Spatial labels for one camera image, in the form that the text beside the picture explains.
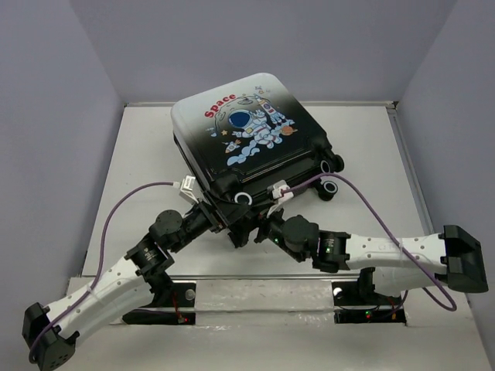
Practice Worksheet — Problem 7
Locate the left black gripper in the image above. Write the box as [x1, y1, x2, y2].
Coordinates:
[169, 189, 251, 253]

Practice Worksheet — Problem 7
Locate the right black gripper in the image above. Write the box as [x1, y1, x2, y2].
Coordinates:
[230, 201, 306, 263]

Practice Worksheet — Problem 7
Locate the black white space suitcase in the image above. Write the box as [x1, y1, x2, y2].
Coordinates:
[170, 72, 345, 248]

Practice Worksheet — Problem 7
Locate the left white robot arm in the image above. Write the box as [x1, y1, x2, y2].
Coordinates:
[22, 202, 222, 370]

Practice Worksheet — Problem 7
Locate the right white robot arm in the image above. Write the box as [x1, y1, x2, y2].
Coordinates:
[255, 212, 488, 303]

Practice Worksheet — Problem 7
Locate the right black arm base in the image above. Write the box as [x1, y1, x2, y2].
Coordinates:
[332, 267, 407, 325]

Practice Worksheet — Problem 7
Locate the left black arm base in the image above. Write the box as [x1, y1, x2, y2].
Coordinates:
[111, 281, 196, 326]

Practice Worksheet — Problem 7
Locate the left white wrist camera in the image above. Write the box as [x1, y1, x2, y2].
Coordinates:
[172, 175, 203, 205]

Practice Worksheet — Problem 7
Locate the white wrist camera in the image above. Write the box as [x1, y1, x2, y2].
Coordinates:
[267, 180, 294, 217]
[172, 175, 203, 205]

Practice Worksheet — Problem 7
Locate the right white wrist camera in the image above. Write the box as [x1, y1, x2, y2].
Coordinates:
[267, 180, 294, 217]

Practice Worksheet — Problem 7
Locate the aluminium table rail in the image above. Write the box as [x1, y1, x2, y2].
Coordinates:
[386, 101, 436, 234]

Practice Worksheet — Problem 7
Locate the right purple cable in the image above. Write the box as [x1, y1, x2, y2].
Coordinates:
[285, 172, 458, 312]

